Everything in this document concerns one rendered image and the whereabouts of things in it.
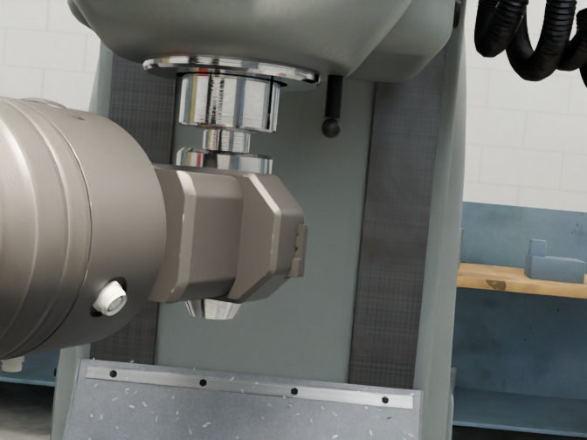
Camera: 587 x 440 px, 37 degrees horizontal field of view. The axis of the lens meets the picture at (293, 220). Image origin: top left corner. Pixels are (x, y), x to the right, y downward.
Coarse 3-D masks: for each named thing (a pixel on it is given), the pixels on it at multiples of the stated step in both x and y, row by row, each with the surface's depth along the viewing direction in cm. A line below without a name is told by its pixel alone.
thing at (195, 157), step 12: (180, 156) 41; (192, 156) 40; (204, 156) 40; (216, 156) 40; (228, 156) 40; (240, 156) 40; (252, 156) 41; (264, 156) 41; (228, 168) 40; (240, 168) 40; (252, 168) 41; (264, 168) 41
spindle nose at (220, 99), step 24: (192, 72) 40; (216, 72) 40; (192, 96) 40; (216, 96) 40; (240, 96) 40; (264, 96) 40; (192, 120) 40; (216, 120) 40; (240, 120) 40; (264, 120) 41
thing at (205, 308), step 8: (192, 304) 42; (200, 304) 41; (208, 304) 41; (216, 304) 41; (224, 304) 41; (232, 304) 42; (240, 304) 42; (192, 312) 42; (200, 312) 42; (208, 312) 41; (216, 312) 41; (224, 312) 42; (232, 312) 42
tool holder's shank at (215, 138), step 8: (200, 128) 42; (208, 128) 41; (216, 128) 41; (224, 128) 41; (232, 128) 41; (208, 136) 41; (216, 136) 41; (224, 136) 41; (232, 136) 41; (240, 136) 41; (248, 136) 42; (208, 144) 41; (216, 144) 41; (224, 144) 41; (232, 144) 41; (240, 144) 41; (248, 144) 42; (240, 152) 42; (248, 152) 43
